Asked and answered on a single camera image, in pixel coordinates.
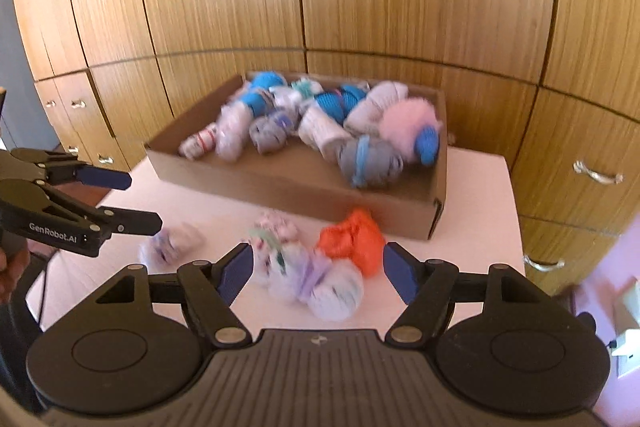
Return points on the orange bagged bundle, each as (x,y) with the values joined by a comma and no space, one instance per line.
(350,239)

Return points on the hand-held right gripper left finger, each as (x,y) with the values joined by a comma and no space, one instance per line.
(235,272)

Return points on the white purple bagged bundle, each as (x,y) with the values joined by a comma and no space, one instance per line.
(327,292)

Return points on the pink white bagged bundle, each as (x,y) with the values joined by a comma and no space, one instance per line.
(277,227)

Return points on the small lilac bagged bundle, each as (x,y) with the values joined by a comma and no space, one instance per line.
(170,244)

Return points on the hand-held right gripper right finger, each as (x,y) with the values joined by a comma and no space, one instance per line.
(402,272)

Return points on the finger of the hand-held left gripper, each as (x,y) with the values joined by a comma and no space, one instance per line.
(137,223)
(102,178)

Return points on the grey door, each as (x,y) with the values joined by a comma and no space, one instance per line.
(15,72)

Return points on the cardboard box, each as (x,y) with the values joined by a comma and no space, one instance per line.
(280,187)

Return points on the heap of boxed sock bundles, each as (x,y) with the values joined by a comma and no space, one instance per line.
(325,117)

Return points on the white box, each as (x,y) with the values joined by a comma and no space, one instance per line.
(627,322)

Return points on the person's left hand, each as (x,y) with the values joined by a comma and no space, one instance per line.
(15,264)

